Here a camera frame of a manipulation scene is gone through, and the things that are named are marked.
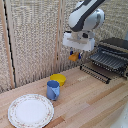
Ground wooden screen post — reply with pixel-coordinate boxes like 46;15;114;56
54;0;65;75
0;0;16;90

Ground yellow bowl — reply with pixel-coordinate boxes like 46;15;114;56
49;73;67;87

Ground blue cup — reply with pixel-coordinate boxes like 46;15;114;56
46;80;61;102

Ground white floral rimmed plate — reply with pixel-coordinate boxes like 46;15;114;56
7;93;55;128

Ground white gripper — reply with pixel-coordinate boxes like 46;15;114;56
62;31;96;60

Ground black wire dish rack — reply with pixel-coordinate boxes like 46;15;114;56
79;37;128;85

